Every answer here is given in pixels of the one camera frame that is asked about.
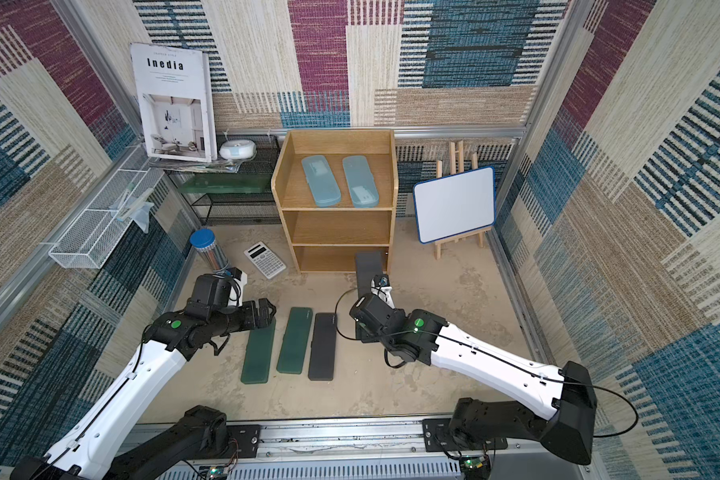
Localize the black pencil case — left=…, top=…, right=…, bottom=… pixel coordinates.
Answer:
left=355, top=250, right=386, bottom=297
left=308, top=313, right=337, bottom=381

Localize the light blue pencil case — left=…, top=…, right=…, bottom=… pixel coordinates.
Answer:
left=342, top=155, right=380, bottom=208
left=301, top=155, right=341, bottom=208

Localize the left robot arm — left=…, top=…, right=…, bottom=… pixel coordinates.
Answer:
left=10, top=268, right=277, bottom=479

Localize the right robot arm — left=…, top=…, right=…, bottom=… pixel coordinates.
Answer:
left=349, top=293, right=597, bottom=465

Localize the dark green pencil case outer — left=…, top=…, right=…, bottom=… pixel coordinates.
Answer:
left=240, top=319, right=276, bottom=385

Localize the dark green pencil case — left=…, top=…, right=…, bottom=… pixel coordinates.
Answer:
left=240, top=319, right=276, bottom=385
left=276, top=307, right=313, bottom=375

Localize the dark green pencil case inner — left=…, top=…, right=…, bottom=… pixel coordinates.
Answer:
left=276, top=307, right=313, bottom=375

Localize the blue-lidded pencil tube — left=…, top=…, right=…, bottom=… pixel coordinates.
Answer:
left=190, top=228, right=229, bottom=272

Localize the wooden three-tier shelf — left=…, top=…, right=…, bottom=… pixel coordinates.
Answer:
left=271, top=129, right=399, bottom=273

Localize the white calculator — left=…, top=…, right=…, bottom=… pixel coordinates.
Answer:
left=244, top=242, right=287, bottom=280

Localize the green tray on rack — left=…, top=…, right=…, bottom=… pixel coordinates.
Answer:
left=178, top=173, right=271, bottom=194

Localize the small whiteboard on easel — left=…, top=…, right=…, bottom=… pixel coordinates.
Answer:
left=413, top=141, right=497, bottom=260

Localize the white round device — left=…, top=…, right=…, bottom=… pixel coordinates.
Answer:
left=218, top=139, right=257, bottom=161

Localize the white Inedia magazine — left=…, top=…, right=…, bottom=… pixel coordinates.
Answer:
left=130, top=43, right=218, bottom=163

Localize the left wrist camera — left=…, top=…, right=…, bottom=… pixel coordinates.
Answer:
left=221, top=267, right=247, bottom=307

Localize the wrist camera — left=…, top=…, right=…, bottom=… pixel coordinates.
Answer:
left=221, top=267, right=247, bottom=307
left=371, top=274, right=395, bottom=308

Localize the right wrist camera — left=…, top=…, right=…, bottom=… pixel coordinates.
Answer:
left=371, top=274, right=395, bottom=308

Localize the black wire rack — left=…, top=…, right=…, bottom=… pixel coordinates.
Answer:
left=167, top=135, right=281, bottom=225

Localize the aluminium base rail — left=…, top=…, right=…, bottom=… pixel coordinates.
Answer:
left=162, top=415, right=608, bottom=479

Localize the white wire mesh basket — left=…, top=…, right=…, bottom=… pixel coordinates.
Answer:
left=49, top=146, right=163, bottom=269

